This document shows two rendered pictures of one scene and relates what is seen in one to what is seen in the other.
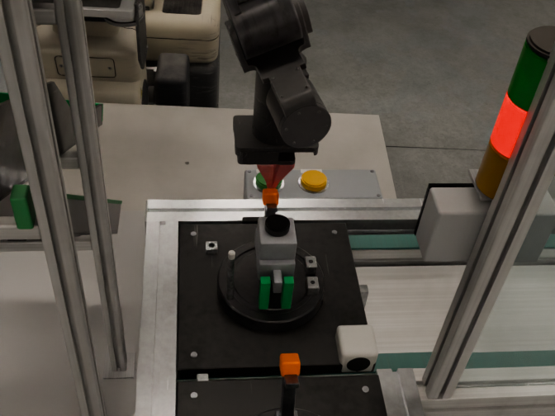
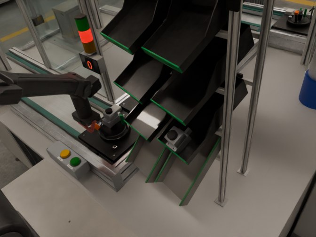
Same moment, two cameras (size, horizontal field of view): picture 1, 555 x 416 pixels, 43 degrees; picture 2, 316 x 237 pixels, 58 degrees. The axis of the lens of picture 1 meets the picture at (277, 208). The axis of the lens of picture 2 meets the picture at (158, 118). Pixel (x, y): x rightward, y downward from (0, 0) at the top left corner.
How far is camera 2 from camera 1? 1.30 m
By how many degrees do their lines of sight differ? 80
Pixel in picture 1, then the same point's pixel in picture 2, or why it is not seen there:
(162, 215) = (113, 169)
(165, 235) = (119, 162)
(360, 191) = (59, 144)
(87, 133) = not seen: hidden behind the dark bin
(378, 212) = (65, 136)
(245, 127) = (90, 118)
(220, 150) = (53, 219)
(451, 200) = (98, 57)
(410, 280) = (80, 127)
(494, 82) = not seen: outside the picture
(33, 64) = not seen: hidden behind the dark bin
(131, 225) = (114, 204)
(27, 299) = (164, 196)
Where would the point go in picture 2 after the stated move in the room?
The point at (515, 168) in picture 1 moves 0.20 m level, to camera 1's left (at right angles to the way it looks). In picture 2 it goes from (95, 36) to (122, 52)
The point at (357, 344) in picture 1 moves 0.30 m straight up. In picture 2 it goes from (116, 106) to (100, 51)
